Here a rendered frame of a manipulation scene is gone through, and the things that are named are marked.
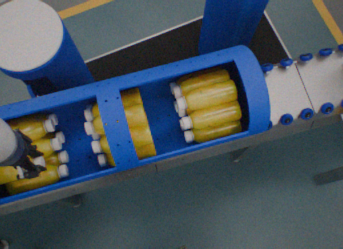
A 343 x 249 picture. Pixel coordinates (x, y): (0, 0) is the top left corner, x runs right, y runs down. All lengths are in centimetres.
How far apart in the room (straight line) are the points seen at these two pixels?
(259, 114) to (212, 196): 119
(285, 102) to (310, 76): 14
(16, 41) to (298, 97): 101
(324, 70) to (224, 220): 110
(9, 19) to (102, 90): 53
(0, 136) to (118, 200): 148
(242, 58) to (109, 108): 40
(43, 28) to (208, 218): 139
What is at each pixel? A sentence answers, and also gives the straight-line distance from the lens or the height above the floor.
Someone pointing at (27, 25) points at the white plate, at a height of 104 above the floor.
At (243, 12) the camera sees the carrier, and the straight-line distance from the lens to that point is 169.
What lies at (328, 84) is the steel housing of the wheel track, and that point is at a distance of 147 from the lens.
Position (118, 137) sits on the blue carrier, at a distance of 100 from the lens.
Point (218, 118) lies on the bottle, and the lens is 111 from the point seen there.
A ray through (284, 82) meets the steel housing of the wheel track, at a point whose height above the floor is 93.
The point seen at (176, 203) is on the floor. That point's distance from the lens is 218.
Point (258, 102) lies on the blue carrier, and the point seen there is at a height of 121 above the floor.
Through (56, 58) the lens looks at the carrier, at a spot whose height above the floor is 101.
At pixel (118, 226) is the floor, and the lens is 220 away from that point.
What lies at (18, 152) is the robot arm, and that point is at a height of 136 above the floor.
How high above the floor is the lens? 218
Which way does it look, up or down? 75 degrees down
